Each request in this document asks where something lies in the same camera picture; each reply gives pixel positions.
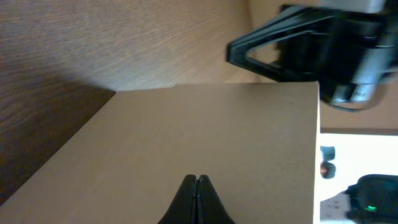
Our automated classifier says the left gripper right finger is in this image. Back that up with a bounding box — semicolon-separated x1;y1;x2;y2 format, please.
197;175;235;224

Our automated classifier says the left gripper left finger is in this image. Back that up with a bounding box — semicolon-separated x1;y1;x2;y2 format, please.
158;174;197;224

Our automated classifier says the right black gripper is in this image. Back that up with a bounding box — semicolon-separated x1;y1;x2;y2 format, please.
226;6;397;105

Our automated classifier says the brown cardboard box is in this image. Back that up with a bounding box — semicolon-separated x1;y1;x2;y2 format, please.
1;82;319;223

